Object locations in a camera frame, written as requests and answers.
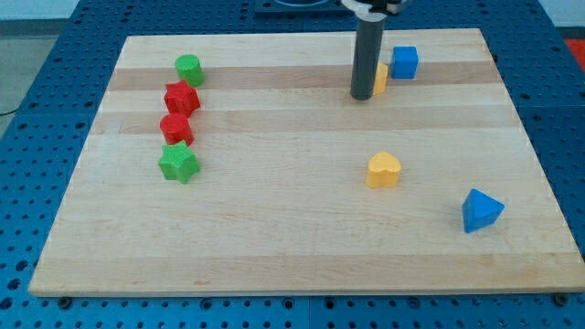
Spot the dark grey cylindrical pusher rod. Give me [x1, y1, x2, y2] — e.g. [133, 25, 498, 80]
[350, 19, 385, 101]

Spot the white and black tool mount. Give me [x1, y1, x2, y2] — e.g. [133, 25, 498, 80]
[341, 0, 410, 22]

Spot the yellow hexagon block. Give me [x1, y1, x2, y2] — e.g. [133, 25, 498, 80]
[373, 62, 388, 96]

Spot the blue cube block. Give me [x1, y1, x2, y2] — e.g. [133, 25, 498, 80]
[390, 46, 419, 80]

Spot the yellow heart block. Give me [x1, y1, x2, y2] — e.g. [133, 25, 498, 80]
[366, 152, 402, 188]

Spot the green cylinder block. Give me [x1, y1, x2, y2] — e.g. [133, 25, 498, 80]
[175, 54, 205, 87]

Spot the wooden board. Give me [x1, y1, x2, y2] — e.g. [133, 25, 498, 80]
[29, 28, 584, 297]

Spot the red star block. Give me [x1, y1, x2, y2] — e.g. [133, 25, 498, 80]
[164, 80, 201, 117]

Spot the blue triangle block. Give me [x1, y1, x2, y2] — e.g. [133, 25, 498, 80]
[462, 188, 505, 233]

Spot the red cylinder block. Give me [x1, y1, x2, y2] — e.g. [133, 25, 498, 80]
[159, 112, 194, 146]

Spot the green star block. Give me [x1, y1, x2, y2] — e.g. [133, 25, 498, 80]
[158, 141, 200, 184]

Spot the dark blue base plate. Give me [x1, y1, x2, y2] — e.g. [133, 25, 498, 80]
[252, 0, 351, 16]

